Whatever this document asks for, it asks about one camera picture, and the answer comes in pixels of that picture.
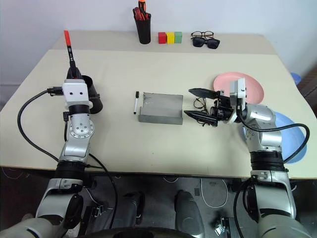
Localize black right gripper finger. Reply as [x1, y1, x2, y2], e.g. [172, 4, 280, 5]
[188, 87, 220, 100]
[183, 110, 219, 127]

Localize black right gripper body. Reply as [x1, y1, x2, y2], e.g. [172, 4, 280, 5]
[210, 90, 235, 122]

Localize thin black frame glasses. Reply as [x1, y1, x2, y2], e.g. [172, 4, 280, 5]
[193, 97, 220, 127]

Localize black marker with orange cap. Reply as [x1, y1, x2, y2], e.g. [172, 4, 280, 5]
[63, 30, 76, 71]

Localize grey glasses case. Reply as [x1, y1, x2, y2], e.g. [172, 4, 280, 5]
[138, 92, 184, 126]

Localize white marker with black cap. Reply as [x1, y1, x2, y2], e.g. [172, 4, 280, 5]
[133, 91, 140, 115]

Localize empty-looking black cup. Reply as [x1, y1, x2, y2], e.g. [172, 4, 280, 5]
[81, 75, 104, 115]

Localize black cup full of markers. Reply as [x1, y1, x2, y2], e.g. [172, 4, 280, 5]
[135, 16, 152, 45]

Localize pink plate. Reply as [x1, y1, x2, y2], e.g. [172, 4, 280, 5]
[213, 71, 265, 105]

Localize black sunglasses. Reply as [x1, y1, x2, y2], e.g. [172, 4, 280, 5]
[192, 37, 220, 50]

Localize blue plate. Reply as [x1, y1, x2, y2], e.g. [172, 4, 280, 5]
[241, 111, 308, 164]

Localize blue round container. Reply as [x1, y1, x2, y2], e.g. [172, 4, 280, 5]
[289, 72, 302, 86]

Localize dark slatted object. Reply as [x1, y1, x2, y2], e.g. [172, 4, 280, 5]
[297, 66, 317, 100]

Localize dark rounded shape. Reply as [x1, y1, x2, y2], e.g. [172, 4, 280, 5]
[116, 190, 146, 238]
[174, 189, 205, 238]

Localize black metal clamp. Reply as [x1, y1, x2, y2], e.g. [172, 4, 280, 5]
[83, 204, 107, 219]
[214, 217, 238, 237]

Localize wide dark rounded rim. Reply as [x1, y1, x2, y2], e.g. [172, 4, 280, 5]
[86, 224, 194, 238]

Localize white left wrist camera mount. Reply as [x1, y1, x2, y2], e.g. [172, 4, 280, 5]
[61, 79, 94, 110]

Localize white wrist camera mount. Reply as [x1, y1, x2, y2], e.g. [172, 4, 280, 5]
[61, 79, 94, 110]
[222, 77, 248, 124]

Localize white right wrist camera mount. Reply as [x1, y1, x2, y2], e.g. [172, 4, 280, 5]
[222, 77, 248, 124]

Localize brown tortoise frame glasses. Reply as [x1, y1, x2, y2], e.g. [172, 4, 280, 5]
[190, 31, 215, 40]

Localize white floor cable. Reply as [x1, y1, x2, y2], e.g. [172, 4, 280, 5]
[200, 178, 228, 208]

